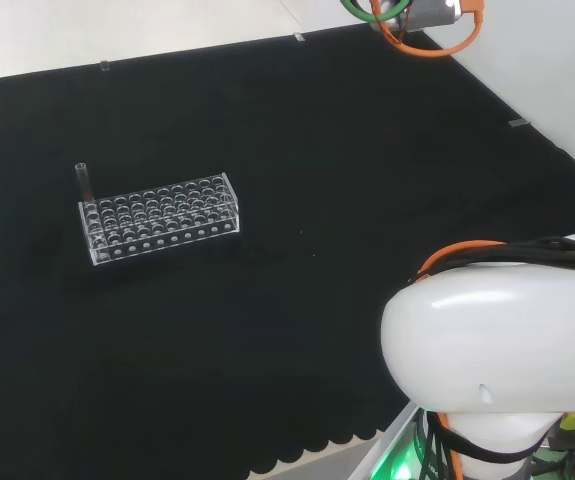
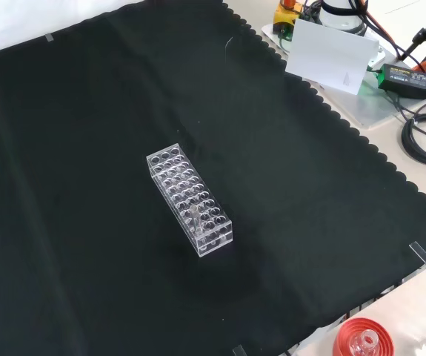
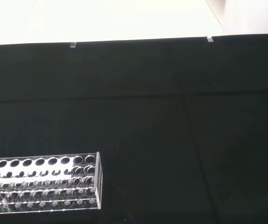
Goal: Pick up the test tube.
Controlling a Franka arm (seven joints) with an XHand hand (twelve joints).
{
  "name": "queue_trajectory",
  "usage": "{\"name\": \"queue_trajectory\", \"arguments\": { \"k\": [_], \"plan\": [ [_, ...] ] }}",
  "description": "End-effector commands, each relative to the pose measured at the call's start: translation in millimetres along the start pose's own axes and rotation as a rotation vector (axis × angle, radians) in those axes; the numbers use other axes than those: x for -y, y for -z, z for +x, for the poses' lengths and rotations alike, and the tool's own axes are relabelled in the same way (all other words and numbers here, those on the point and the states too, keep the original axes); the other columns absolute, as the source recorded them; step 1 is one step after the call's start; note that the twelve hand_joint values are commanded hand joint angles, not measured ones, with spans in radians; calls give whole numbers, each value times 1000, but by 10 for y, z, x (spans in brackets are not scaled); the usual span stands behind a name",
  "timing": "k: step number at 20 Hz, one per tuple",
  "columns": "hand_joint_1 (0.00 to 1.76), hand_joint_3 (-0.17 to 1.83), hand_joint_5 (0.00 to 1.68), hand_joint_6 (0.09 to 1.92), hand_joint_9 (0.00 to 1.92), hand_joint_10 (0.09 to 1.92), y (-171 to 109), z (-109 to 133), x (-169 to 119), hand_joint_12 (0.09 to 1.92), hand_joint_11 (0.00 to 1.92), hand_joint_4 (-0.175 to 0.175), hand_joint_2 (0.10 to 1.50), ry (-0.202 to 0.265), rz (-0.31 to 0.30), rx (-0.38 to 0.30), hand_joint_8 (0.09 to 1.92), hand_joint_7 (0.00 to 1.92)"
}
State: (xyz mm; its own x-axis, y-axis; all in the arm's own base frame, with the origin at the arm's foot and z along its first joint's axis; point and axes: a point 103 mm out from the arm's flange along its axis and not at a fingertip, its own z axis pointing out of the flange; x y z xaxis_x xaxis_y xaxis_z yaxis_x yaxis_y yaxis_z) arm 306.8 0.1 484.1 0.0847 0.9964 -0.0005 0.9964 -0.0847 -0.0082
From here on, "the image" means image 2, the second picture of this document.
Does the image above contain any red ribbed ring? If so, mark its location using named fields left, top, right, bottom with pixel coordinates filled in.
left=333, top=317, right=396, bottom=356

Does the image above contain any black power adapter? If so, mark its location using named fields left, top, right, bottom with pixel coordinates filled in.
left=377, top=62, right=426, bottom=100

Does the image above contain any black tripod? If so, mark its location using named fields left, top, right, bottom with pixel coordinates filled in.
left=397, top=2, right=426, bottom=62

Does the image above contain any yellow stop button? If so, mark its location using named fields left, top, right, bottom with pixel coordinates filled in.
left=273, top=0, right=304, bottom=35

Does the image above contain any pale metal base plate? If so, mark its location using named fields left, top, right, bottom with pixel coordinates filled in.
left=260, top=22, right=426, bottom=131

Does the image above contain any pale white board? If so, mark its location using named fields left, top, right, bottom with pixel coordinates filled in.
left=284, top=18, right=380, bottom=96

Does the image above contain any clear glass flask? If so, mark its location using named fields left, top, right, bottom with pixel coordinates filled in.
left=350, top=331, right=379, bottom=356

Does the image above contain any clear glass test tube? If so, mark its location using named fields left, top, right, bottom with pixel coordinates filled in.
left=188, top=205, right=203, bottom=238

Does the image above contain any clear acrylic test tube rack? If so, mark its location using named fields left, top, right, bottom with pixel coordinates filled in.
left=145, top=142, right=234, bottom=259

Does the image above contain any coiled black cable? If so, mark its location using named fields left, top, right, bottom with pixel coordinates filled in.
left=400, top=113, right=426, bottom=166

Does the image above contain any black bench cloth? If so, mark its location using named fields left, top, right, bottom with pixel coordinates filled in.
left=0, top=0, right=426, bottom=356

